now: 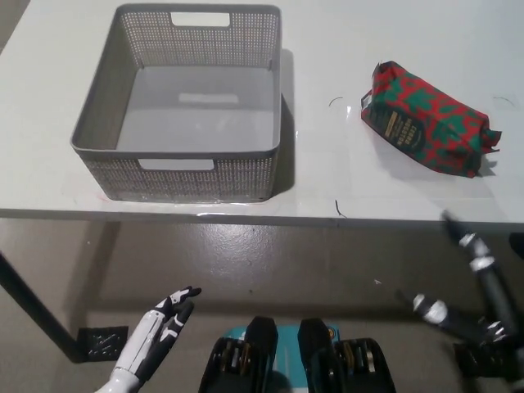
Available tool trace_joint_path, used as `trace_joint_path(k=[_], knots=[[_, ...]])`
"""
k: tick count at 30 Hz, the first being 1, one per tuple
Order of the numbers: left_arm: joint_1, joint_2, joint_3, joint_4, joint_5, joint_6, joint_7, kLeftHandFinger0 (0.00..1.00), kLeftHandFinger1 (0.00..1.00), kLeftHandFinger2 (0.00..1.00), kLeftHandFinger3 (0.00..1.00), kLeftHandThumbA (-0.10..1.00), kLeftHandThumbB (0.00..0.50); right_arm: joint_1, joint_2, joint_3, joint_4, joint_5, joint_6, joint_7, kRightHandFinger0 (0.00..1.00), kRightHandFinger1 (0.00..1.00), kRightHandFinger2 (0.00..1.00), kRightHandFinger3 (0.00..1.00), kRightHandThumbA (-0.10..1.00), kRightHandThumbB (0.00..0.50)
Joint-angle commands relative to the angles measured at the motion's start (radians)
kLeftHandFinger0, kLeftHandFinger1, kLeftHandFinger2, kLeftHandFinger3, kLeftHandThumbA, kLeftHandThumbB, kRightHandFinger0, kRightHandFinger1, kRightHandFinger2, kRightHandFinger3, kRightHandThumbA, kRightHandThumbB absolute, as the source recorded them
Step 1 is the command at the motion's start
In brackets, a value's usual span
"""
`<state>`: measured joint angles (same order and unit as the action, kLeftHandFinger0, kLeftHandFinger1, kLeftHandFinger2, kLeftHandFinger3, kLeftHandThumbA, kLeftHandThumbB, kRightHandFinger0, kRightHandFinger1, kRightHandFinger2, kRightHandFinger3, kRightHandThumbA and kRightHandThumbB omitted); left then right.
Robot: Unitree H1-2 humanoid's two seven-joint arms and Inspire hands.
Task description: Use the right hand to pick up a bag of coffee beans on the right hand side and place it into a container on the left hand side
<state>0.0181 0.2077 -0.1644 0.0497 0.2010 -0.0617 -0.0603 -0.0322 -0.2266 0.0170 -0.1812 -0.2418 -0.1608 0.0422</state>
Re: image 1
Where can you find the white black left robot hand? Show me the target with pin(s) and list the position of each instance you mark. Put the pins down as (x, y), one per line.
(151, 331)

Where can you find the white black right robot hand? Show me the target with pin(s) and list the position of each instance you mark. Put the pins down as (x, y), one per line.
(491, 348)

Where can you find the red green coffee bean bag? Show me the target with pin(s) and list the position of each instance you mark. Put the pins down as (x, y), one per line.
(425, 118)

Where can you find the black floor pad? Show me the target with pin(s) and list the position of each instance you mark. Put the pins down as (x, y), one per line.
(104, 341)

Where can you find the black robot legs with teal base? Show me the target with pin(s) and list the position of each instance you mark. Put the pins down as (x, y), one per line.
(262, 344)

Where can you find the black metal table leg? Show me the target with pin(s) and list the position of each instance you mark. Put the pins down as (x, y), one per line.
(37, 309)

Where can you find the grey perforated plastic basket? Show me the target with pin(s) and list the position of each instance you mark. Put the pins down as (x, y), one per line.
(184, 123)

